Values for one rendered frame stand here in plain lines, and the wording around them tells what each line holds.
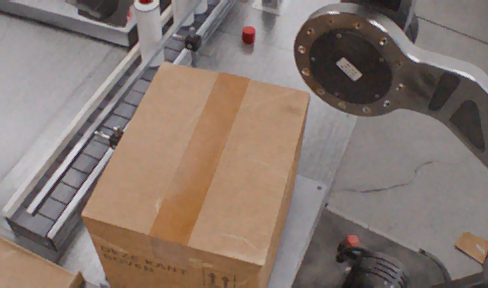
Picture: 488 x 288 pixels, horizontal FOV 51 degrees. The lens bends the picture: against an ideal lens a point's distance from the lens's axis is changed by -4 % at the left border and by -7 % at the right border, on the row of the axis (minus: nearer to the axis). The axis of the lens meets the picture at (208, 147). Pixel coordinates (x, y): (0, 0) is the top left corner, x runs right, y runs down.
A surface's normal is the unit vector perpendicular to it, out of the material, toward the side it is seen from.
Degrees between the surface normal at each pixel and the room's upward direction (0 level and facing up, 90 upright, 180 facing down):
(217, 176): 0
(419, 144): 0
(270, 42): 0
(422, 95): 90
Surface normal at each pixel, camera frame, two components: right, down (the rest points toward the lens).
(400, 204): -0.02, -0.63
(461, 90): -0.54, 0.66
